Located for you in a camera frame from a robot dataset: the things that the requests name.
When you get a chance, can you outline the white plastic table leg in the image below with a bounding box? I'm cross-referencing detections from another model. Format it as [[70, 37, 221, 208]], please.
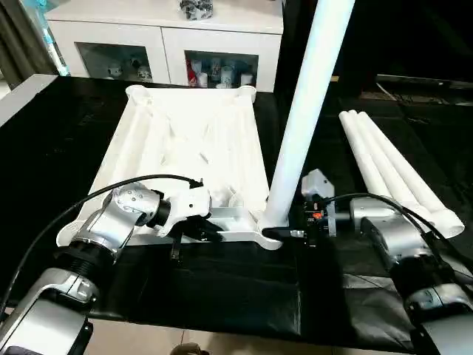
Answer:
[[259, 0, 357, 229], [338, 112, 404, 200], [347, 110, 437, 223], [357, 111, 465, 239]]

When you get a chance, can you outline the white plastic table top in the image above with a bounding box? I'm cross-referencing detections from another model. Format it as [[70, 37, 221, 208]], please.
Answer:
[[58, 84, 285, 251]]

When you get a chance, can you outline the black work mat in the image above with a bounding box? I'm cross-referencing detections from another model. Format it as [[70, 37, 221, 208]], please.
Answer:
[[0, 74, 473, 352]]

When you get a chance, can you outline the red bottle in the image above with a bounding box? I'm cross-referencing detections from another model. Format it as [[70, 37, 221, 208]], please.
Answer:
[[186, 61, 199, 87]]

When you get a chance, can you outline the black flat bar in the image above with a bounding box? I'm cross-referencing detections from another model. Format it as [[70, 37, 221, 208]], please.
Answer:
[[377, 74, 473, 89]]

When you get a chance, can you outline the white board strip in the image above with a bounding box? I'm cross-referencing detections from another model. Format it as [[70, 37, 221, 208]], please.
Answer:
[[0, 72, 58, 126]]

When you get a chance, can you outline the black bundle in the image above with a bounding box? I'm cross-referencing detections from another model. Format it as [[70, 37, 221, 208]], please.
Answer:
[[180, 0, 215, 21]]

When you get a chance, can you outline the white cabinet with glass doors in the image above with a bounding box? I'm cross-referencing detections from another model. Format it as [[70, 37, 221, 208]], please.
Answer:
[[46, 0, 285, 93]]

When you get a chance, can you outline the teal plastic tube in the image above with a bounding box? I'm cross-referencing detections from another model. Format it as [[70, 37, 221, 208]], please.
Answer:
[[26, 0, 71, 77]]

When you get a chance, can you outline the grey curtain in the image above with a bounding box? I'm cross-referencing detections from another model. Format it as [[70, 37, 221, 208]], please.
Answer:
[[0, 0, 45, 82]]

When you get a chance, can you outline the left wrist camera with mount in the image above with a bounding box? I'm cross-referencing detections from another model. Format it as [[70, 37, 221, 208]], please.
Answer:
[[159, 185, 215, 237]]

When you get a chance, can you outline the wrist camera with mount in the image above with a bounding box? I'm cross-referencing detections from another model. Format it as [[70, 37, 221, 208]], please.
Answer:
[[159, 185, 215, 237], [302, 169, 337, 219]]

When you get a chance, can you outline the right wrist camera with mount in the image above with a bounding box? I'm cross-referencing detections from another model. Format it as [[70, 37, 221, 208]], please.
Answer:
[[302, 169, 337, 219]]

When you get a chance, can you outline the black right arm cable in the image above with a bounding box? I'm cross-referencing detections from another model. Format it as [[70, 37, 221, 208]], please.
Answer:
[[318, 192, 473, 274]]

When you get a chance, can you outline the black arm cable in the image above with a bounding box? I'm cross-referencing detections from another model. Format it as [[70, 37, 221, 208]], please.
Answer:
[[318, 192, 473, 274], [0, 175, 204, 319]]

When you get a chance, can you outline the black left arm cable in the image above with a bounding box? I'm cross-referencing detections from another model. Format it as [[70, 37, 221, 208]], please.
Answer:
[[0, 175, 204, 319]]

